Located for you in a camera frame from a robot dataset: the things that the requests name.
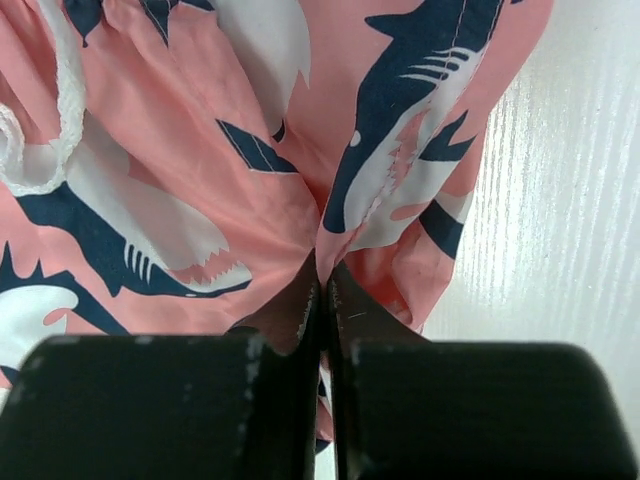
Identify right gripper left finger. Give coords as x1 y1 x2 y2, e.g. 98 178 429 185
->
1 256 320 479

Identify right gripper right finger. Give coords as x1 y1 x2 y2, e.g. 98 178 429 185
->
327 264 638 479

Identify pink shark print shorts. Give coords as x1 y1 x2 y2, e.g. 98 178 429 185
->
0 0 556 456

